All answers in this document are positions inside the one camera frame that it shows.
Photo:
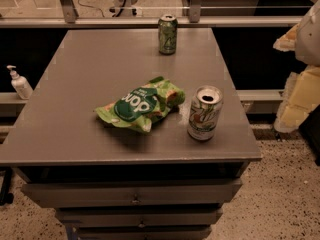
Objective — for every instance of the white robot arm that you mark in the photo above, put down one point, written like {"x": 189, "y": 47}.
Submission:
{"x": 308, "y": 37}

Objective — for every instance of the green rice chip bag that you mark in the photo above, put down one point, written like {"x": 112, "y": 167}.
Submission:
{"x": 143, "y": 106}

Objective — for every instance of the white 7up soda can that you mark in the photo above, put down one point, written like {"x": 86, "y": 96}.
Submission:
{"x": 206, "y": 105}

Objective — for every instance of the grey drawer cabinet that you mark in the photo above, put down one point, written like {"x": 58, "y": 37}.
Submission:
{"x": 125, "y": 143}

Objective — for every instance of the green soda can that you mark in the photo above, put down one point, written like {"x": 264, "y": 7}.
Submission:
{"x": 167, "y": 34}

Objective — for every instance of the middle grey drawer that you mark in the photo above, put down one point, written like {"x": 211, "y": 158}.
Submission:
{"x": 140, "y": 216}

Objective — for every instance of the grey drawer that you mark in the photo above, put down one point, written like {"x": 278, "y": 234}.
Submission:
{"x": 148, "y": 233}
{"x": 73, "y": 195}
{"x": 140, "y": 216}

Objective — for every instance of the top grey drawer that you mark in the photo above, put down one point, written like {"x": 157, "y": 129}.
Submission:
{"x": 73, "y": 195}

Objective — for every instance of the white pump soap bottle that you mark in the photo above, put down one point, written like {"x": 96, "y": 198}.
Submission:
{"x": 20, "y": 83}

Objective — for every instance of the bottom grey drawer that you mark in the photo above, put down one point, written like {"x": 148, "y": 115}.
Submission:
{"x": 148, "y": 233}

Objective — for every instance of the metal window railing frame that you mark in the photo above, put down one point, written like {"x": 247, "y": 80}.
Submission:
{"x": 96, "y": 14}

